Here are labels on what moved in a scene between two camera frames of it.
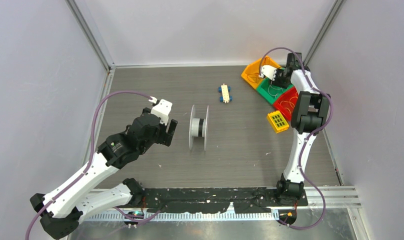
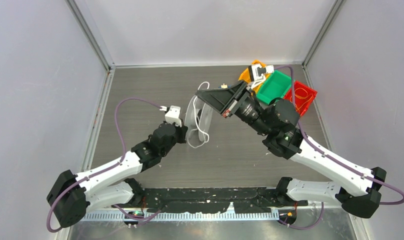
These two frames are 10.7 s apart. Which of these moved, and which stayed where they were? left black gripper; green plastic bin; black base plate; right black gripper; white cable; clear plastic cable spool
Moved: left black gripper; white cable; right black gripper; clear plastic cable spool
Stayed: green plastic bin; black base plate
